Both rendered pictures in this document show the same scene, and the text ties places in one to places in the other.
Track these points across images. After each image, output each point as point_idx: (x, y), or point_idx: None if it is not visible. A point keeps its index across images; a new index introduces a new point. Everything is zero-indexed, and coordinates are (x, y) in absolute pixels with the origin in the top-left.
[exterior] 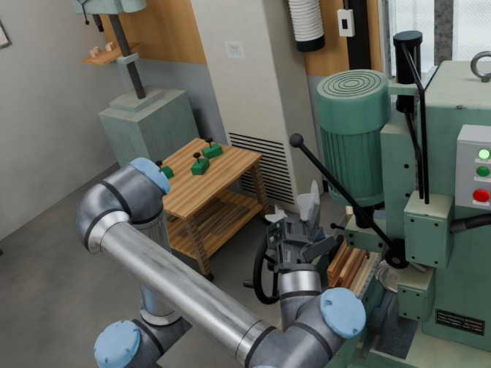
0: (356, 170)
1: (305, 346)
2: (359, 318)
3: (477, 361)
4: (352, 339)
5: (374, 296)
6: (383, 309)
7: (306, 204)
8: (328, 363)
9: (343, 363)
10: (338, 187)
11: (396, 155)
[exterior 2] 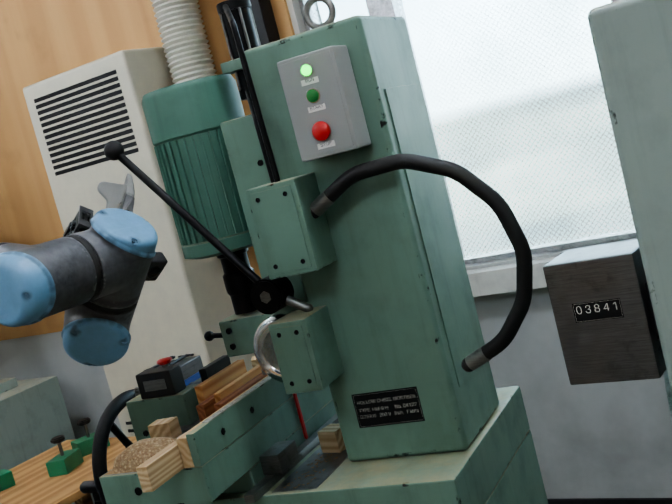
0: (204, 191)
1: (57, 242)
2: (145, 233)
3: (423, 464)
4: (223, 453)
5: (274, 423)
6: (289, 440)
7: (114, 195)
8: (186, 499)
9: (205, 481)
10: (174, 204)
11: (245, 150)
